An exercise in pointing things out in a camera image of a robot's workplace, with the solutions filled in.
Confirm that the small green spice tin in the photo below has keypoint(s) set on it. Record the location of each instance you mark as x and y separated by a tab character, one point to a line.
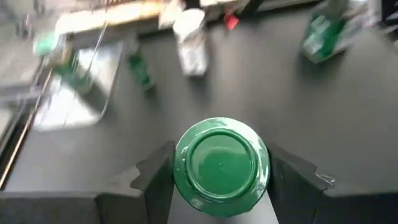
46	43

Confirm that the white-lid bagel seasoning jar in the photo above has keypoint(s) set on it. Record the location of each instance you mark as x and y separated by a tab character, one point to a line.
191	46

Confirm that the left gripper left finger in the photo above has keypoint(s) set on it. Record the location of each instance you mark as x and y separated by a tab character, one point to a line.
149	193

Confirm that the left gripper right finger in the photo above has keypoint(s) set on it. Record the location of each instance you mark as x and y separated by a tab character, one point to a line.
295	193

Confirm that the red tag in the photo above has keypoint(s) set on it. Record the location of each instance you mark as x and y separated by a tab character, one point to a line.
231	21

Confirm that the green black pepper tin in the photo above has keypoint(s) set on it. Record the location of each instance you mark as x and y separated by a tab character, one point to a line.
140	71
323	37

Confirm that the clear plastic bin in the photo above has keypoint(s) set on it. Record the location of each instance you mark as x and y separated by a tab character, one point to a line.
71	109

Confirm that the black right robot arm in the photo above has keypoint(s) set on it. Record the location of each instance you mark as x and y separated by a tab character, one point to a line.
252	6

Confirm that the white box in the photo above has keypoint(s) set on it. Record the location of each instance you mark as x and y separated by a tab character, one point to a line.
214	3

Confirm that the green-lid glass spice jar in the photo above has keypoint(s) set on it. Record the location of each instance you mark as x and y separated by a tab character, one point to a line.
220	165

